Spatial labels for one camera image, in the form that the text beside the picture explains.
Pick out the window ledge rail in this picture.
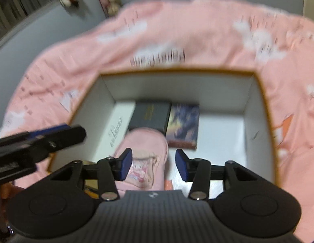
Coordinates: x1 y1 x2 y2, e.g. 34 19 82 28
0 0 59 49

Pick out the orange crochet ball keychain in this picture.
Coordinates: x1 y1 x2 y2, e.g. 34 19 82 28
165 180 173 190

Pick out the operator hand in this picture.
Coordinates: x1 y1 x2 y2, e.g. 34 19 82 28
0 183 14 233

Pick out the pink cloud pattern duvet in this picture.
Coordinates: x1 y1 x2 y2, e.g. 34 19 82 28
0 0 314 242

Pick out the pink fabric pouch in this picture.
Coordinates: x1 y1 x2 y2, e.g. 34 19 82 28
114 127 168 196

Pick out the gold cube box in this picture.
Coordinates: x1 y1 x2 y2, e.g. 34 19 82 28
82 161 99 197

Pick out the illustrated card box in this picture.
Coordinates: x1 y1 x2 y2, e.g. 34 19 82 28
166 103 200 150

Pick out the black rectangular gift box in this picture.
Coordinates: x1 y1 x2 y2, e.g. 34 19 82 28
128 100 171 135

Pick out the orange cardboard storage box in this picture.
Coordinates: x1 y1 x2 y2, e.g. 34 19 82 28
48 68 279 193

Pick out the white glasses case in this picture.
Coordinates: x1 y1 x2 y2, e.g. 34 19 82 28
92 101 135 162

